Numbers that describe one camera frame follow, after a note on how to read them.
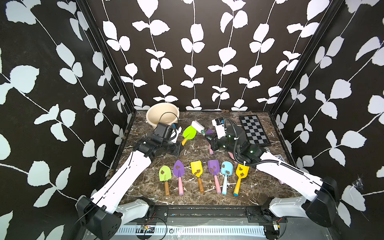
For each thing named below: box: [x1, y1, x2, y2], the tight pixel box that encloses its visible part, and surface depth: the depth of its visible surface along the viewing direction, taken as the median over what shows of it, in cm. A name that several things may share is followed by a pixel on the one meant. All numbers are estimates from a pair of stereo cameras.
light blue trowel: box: [221, 161, 234, 195], surface depth 90 cm
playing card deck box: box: [273, 154, 285, 162], surface depth 97 cm
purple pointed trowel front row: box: [173, 160, 185, 196], surface depth 90 cm
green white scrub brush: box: [191, 120, 206, 137], surface depth 81 cm
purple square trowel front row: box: [208, 159, 222, 194], surface depth 91 cm
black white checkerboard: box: [239, 114, 271, 146], surface depth 109 cm
